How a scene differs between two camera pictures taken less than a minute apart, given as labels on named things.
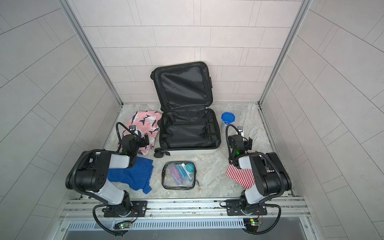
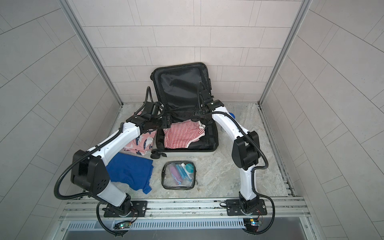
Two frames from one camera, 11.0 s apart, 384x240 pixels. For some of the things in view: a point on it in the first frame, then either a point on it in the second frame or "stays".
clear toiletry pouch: x=179 y=175 stays
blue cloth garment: x=138 y=176 stays
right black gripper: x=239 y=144 → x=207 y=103
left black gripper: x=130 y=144 → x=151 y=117
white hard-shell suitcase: x=187 y=125 stays
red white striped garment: x=243 y=177 → x=181 y=134
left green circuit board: x=124 y=225 stays
